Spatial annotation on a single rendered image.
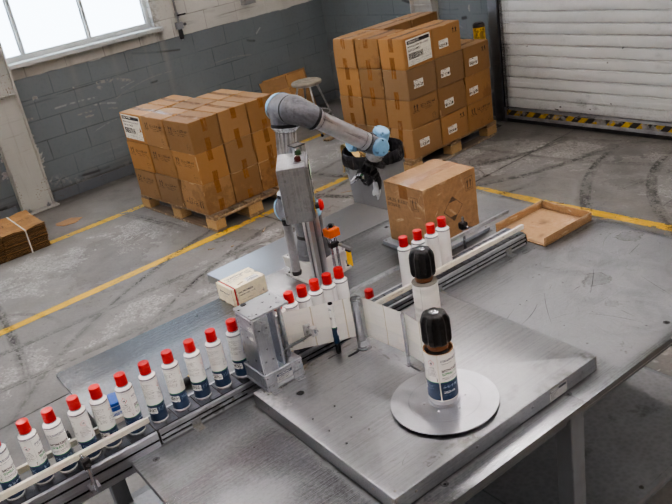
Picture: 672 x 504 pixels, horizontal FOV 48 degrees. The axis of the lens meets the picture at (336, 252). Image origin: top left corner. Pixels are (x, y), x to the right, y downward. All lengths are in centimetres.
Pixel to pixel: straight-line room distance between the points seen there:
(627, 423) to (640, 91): 412
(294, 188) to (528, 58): 518
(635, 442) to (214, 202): 393
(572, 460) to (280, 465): 86
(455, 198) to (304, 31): 633
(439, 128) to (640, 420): 399
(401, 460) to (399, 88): 465
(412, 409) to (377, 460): 21
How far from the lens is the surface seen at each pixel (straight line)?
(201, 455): 231
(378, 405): 224
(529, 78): 745
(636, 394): 336
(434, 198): 310
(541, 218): 340
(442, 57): 662
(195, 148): 592
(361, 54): 659
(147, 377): 232
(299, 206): 245
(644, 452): 309
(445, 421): 213
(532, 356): 239
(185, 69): 844
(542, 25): 725
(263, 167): 630
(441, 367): 210
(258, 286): 307
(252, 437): 232
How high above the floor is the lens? 220
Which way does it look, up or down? 24 degrees down
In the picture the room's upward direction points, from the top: 10 degrees counter-clockwise
